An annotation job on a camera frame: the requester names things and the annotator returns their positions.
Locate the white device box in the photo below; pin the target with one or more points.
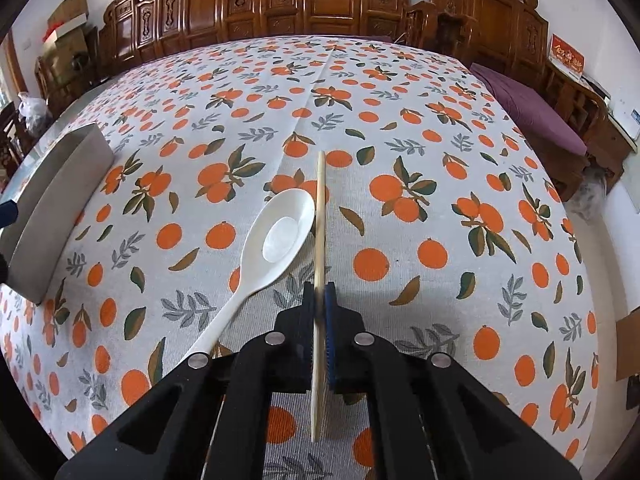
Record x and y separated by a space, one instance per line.
625 117

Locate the long purple cushion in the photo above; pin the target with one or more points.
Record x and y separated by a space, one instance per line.
372 38

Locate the white plastic bag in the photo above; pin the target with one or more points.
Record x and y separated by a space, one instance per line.
32 112

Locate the orange print tablecloth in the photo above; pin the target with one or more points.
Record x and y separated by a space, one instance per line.
400 135

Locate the large white spoon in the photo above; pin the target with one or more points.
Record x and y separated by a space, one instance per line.
280 235

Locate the wooden side table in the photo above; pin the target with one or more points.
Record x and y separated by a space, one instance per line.
585 120

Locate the dark wooden chair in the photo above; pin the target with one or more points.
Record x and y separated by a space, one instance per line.
12 140

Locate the stack of cardboard boxes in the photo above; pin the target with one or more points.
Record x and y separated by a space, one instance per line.
67 25

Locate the short purple cushion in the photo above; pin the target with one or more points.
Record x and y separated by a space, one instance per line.
530 110

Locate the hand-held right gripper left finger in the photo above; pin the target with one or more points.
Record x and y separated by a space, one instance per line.
305 320

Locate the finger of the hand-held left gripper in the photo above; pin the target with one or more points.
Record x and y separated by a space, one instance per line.
7 214
2 266

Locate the light wooden chopstick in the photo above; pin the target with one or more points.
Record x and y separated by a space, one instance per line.
320 210

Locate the red calendar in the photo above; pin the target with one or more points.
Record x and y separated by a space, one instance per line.
567 57

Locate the brown cardboard sheet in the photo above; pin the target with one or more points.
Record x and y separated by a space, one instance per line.
629 345

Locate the short carved wooden bench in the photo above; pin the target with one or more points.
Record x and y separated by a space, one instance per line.
490 15

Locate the metal tray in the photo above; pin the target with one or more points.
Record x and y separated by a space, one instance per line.
60 185

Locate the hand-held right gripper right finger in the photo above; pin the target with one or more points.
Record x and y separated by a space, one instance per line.
330 310

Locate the long carved wooden bench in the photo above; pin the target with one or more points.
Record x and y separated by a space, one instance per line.
280 0

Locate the translucent plastic bag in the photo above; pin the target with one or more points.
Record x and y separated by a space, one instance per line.
590 190

